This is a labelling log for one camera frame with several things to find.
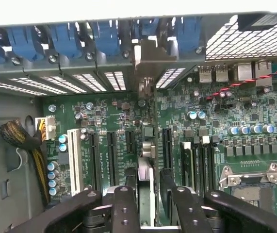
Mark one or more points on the metal rear port block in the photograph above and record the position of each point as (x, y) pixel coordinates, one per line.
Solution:
(245, 71)

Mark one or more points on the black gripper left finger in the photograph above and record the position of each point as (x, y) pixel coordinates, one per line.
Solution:
(123, 213)

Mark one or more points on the grey metal PC case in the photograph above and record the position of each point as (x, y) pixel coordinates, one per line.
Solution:
(7, 109)

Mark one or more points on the green motherboard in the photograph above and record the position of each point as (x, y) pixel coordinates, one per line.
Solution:
(177, 116)

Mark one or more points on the short black expansion slot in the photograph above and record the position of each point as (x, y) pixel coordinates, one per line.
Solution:
(130, 140)

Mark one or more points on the white power connector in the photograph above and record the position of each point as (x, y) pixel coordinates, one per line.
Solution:
(48, 126)

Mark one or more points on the CPU socket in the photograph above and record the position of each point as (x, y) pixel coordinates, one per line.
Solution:
(249, 194)

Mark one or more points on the white expansion slot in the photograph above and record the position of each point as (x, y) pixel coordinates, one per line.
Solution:
(75, 162)

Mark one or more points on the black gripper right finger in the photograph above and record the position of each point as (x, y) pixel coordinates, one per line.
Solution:
(189, 213)

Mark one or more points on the long black expansion slot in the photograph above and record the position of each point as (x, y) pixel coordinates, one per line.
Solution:
(112, 157)
(167, 148)
(94, 157)

